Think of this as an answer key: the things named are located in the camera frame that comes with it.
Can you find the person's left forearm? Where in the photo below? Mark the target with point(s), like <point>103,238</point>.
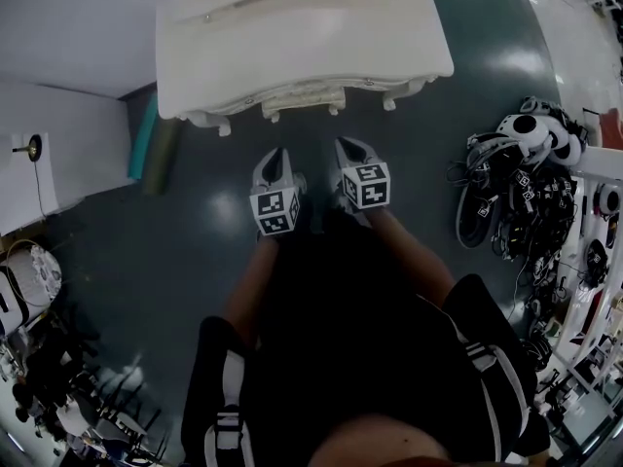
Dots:
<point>253,285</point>

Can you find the teal rolled mat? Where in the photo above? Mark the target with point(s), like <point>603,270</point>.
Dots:
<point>141,149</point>

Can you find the person's black clothed body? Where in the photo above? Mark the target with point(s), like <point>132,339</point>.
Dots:
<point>350,309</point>

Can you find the patterned round lampshade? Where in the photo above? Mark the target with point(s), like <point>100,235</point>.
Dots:
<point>34,280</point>

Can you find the white headset helmet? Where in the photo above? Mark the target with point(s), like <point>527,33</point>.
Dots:
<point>530,129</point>

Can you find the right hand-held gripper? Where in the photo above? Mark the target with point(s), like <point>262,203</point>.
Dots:
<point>367,185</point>

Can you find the group of dark chairs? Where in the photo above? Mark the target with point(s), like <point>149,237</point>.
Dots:
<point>117,421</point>

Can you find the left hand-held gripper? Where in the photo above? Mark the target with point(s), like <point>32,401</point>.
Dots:
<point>275,209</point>

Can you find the brass table lamp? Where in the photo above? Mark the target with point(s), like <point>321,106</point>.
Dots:
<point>33,146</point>

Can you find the olive rolled mat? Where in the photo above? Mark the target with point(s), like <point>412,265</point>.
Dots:
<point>163,158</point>

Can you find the white ornate dressing table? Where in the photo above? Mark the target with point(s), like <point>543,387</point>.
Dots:
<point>302,42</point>

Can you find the person's right forearm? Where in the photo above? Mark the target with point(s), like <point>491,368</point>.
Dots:
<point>414,256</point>

